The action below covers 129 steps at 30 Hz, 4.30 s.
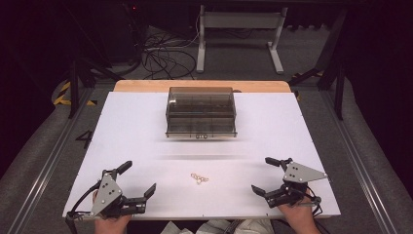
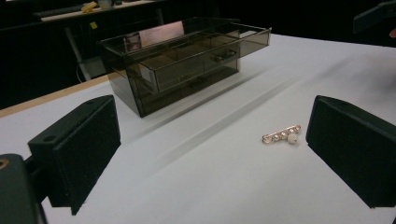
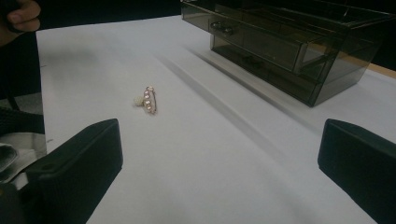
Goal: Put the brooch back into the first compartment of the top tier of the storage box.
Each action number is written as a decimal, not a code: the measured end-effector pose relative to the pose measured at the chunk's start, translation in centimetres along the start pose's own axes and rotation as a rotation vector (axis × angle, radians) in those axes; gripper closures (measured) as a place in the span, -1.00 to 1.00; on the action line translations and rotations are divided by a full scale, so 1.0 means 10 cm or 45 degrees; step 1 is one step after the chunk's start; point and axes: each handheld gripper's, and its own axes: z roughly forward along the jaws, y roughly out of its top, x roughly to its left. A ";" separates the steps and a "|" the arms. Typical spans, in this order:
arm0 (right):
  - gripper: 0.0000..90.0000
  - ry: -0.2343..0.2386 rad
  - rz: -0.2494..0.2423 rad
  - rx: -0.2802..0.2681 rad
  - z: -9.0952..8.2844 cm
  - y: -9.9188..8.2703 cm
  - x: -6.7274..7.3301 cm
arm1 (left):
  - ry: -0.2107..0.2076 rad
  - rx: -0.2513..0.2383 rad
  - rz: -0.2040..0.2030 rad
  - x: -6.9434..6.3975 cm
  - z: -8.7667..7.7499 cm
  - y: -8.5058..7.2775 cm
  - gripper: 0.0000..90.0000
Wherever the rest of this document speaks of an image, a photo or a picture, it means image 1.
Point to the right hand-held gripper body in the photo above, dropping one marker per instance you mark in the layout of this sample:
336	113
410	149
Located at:
300	174

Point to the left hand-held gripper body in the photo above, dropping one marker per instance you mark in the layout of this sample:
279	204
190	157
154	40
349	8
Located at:
107	195

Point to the person's left hand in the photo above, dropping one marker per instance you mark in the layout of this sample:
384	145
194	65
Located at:
112	225

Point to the person's right hand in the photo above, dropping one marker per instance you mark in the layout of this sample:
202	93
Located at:
300	216

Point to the small beige trinket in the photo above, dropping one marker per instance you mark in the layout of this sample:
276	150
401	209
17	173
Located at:
199	178

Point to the person's light clothing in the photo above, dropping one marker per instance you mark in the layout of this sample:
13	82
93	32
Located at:
214	227

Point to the white table cover sheet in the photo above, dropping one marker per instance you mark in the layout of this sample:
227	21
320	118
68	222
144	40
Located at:
201	159

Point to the wooden table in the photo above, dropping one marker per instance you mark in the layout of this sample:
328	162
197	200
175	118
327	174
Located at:
146	86

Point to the clear smoky plastic drawer box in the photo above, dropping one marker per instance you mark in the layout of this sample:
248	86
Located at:
201	110

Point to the black metal stand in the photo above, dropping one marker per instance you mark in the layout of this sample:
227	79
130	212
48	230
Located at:
339	94
74	94

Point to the yellow black hazard tape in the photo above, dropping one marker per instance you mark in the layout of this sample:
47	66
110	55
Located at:
63	92

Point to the aluminium floor rail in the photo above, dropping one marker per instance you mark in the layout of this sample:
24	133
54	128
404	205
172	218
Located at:
48	165
357	162

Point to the white metal table frame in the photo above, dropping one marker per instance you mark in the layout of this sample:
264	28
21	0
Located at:
240	20

